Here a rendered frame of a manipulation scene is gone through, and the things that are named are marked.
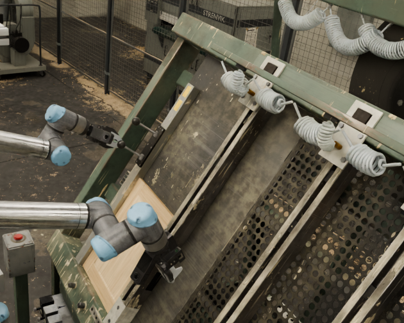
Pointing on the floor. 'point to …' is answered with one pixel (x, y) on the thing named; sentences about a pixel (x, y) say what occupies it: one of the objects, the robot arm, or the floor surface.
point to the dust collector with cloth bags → (5, 16)
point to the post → (21, 298)
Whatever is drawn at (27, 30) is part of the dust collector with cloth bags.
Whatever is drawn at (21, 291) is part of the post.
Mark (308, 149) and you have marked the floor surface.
